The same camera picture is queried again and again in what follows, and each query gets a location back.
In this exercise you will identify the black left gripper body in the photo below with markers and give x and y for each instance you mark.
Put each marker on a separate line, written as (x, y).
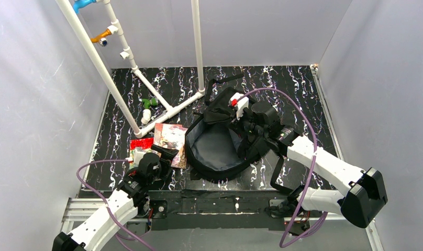
(164, 156)

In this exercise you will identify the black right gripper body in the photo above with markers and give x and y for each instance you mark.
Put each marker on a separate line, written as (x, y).
(242, 125)

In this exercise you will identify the pink comic book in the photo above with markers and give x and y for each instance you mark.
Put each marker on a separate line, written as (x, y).
(169, 136)

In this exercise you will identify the black student backpack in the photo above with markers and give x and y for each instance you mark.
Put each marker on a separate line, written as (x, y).
(217, 153)

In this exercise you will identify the brown illustrated book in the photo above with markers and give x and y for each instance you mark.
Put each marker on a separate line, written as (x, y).
(179, 161)

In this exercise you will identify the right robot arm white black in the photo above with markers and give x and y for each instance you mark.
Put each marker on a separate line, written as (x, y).
(359, 194)

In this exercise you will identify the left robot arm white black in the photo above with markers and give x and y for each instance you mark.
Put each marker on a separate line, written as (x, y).
(128, 200)

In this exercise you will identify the red patterned book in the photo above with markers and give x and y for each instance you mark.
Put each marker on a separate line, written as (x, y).
(144, 143)

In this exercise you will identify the green pipe valve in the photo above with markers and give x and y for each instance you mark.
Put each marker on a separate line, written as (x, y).
(148, 103)

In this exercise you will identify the orange pipe valve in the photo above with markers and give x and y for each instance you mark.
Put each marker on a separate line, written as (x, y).
(101, 39)

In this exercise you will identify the blue pipe valve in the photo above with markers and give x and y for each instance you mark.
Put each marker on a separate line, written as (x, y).
(79, 4)

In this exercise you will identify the black mounting base plate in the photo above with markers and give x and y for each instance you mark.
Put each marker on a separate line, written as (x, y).
(206, 209)

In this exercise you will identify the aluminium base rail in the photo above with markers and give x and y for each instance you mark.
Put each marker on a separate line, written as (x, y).
(80, 209)

